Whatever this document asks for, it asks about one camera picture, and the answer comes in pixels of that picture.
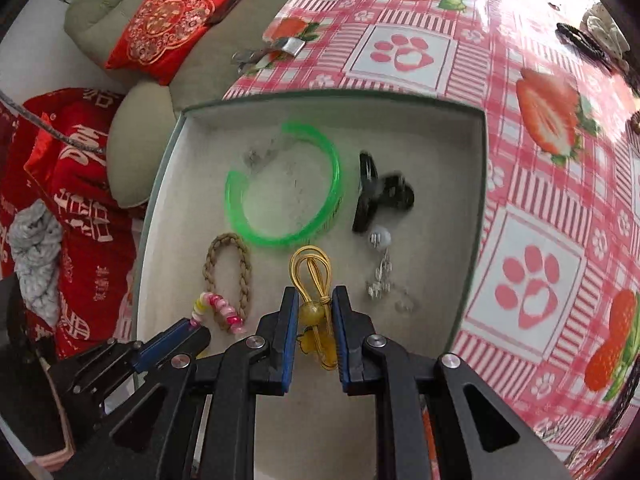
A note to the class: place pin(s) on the red printed blanket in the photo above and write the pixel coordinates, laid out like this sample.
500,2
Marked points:
85,200

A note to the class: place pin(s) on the beige sofa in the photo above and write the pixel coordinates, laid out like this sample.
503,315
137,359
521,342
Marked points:
100,25

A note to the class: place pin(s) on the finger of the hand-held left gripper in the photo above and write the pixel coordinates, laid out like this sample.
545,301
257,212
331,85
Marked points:
201,345
165,342

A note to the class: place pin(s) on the grey cloth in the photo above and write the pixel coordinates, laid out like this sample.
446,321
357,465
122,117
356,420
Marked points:
35,260

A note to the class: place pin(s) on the white shallow box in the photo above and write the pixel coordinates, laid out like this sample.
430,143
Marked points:
425,160

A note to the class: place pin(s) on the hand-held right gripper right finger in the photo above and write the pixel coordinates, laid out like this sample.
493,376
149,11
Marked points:
341,340

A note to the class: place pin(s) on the silver pearl earring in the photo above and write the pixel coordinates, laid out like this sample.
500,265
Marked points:
378,239

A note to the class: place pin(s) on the strawberry paw print tablecloth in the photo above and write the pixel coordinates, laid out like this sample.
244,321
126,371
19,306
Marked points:
530,185

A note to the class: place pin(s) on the metal table clamp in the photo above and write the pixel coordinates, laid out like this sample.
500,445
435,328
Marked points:
290,46

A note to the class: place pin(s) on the green plastic bangle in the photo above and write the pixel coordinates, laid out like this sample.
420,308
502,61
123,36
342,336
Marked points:
336,180

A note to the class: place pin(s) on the clear plastic hair clip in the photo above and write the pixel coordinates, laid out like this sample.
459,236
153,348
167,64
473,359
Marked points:
252,156

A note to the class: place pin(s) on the red embroidered cushion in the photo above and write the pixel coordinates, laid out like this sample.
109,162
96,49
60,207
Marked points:
165,25

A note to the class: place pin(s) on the cream floral scrunchie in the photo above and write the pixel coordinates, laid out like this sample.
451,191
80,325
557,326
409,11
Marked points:
607,30

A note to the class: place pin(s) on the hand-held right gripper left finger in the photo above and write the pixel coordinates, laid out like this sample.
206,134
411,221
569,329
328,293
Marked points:
289,340

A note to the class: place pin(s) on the black hair clip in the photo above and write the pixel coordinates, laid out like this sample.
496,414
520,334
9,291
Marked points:
580,39

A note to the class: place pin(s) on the black hair claw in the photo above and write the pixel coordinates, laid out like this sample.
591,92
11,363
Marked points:
395,192

